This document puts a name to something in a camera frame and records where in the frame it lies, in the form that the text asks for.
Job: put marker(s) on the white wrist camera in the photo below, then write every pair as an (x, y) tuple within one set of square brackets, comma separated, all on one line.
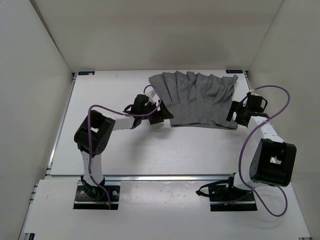
[(151, 94), (253, 93)]

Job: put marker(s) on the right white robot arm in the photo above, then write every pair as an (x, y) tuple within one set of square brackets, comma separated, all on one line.
[(273, 161)]

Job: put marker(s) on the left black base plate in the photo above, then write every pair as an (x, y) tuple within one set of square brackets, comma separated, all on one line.
[(85, 201)]

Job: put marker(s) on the right blue label sticker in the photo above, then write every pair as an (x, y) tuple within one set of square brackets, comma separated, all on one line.
[(234, 71)]

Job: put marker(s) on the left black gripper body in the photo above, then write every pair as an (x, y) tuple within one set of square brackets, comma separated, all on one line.
[(150, 107)]

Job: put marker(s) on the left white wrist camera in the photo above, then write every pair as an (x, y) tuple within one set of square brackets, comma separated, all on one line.
[(151, 94)]

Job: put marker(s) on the blue label sticker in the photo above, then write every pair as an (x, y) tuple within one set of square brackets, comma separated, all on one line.
[(234, 71), (86, 73)]

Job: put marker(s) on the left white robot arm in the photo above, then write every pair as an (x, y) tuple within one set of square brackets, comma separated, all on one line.
[(95, 131)]

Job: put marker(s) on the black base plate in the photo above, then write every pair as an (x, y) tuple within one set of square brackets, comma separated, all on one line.
[(85, 201), (224, 197)]

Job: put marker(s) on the aluminium table rail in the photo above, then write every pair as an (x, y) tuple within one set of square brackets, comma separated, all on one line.
[(168, 177)]

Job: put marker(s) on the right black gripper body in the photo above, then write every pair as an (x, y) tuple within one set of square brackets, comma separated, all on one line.
[(239, 116)]

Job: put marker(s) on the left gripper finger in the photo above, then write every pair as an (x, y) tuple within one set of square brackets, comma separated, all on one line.
[(155, 120), (164, 113)]

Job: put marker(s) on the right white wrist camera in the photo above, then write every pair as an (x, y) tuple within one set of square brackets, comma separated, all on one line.
[(253, 93)]

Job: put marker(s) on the grey pleated skirt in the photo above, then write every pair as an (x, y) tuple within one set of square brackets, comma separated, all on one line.
[(195, 99)]

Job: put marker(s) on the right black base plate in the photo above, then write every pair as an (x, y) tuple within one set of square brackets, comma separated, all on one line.
[(224, 197)]

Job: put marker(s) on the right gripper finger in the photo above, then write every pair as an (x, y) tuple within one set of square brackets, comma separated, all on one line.
[(236, 106), (231, 116)]

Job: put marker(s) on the left blue label sticker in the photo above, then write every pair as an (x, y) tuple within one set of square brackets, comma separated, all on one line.
[(86, 73)]

